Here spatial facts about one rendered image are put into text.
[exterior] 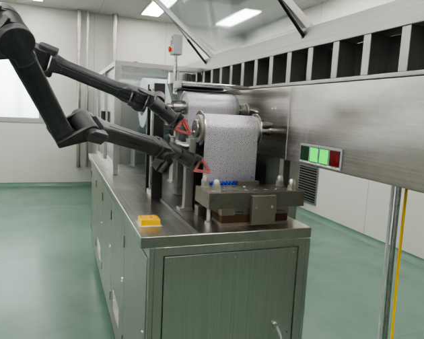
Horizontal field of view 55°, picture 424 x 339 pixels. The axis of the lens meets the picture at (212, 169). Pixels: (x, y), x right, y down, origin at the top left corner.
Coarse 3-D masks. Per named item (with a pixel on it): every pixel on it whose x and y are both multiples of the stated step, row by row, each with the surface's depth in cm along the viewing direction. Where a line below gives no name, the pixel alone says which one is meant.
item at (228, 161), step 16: (208, 144) 166; (224, 144) 168; (240, 144) 171; (256, 144) 173; (208, 160) 167; (224, 160) 169; (240, 160) 172; (208, 176) 168; (224, 176) 170; (240, 176) 173
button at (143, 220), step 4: (140, 216) 153; (144, 216) 153; (148, 216) 153; (152, 216) 153; (156, 216) 154; (140, 220) 149; (144, 220) 148; (148, 220) 148; (152, 220) 149; (156, 220) 149; (140, 224) 149; (144, 224) 148; (148, 224) 148; (152, 224) 149; (156, 224) 150
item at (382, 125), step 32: (256, 96) 193; (288, 96) 167; (320, 96) 146; (352, 96) 130; (384, 96) 118; (416, 96) 107; (288, 128) 167; (320, 128) 146; (352, 128) 130; (384, 128) 118; (416, 128) 107; (288, 160) 167; (352, 160) 130; (384, 160) 118; (416, 160) 107
